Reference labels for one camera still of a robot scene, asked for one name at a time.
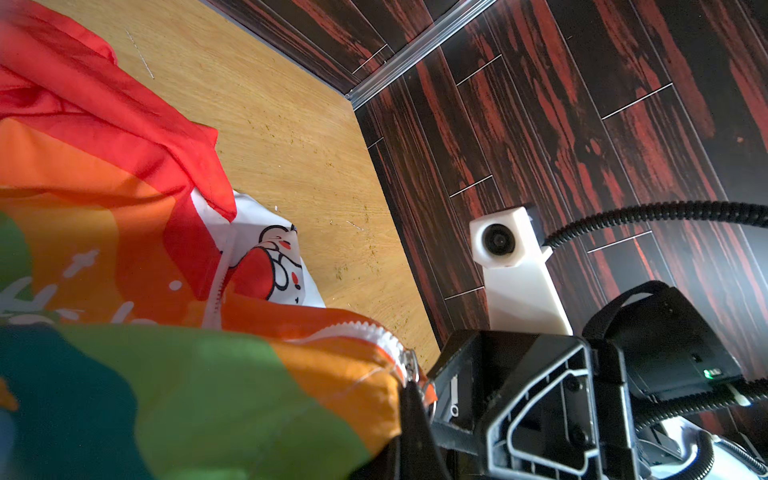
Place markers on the colourful rainbow kids jacket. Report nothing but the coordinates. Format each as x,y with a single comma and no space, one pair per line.
155,324

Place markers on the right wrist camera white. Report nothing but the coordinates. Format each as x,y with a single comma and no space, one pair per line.
520,292

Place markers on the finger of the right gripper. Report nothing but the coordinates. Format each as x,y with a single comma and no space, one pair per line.
481,376

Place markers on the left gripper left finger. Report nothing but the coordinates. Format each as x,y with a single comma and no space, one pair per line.
385,466

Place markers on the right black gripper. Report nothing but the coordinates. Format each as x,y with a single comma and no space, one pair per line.
540,421

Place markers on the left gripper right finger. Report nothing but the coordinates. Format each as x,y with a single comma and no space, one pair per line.
420,458

